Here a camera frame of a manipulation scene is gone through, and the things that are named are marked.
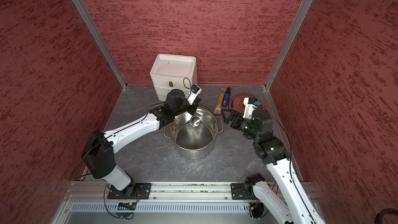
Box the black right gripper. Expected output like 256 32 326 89
220 108 259 140

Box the stainless steel pot lid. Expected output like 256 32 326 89
228 93 266 114

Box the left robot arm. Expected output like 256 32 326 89
82 85 202 199

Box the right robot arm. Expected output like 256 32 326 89
221 108 324 224

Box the blue black stapler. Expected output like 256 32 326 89
222 88 231 108

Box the white three-drawer organizer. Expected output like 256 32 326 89
150 54 198 101

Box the small green circuit board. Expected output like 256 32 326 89
117 203 136 211

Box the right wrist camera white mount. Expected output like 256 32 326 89
243 97 261 119

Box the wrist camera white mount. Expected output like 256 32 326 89
187 85 202 105
243 97 261 119

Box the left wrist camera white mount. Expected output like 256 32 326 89
187 85 202 105

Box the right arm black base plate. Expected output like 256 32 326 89
231 181 271 201

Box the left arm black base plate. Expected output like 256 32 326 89
107 183 152 200

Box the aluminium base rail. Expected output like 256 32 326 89
53 180 274 224

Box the aluminium corner post right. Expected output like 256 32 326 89
265 0 325 90

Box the aluminium corner post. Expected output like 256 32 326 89
72 0 128 90
265 0 325 90

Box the aluminium corner post left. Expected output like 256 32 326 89
72 0 128 90

